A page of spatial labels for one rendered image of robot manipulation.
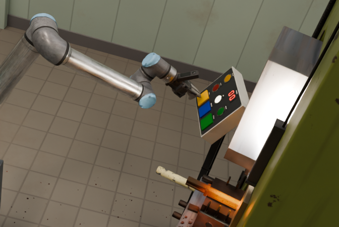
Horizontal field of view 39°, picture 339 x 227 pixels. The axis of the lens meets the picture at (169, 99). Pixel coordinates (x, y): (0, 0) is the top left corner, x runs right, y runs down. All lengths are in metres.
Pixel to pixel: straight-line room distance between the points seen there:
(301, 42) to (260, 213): 0.65
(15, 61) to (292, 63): 1.26
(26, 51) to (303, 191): 1.40
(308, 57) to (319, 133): 0.50
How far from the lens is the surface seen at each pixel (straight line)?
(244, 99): 2.41
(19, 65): 2.29
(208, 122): 2.44
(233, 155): 1.87
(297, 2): 4.33
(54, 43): 2.11
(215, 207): 2.09
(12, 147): 3.53
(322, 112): 1.21
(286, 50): 1.67
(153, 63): 2.41
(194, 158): 3.76
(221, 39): 4.44
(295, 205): 1.40
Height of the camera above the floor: 2.48
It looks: 36 degrees down
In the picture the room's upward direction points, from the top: 18 degrees clockwise
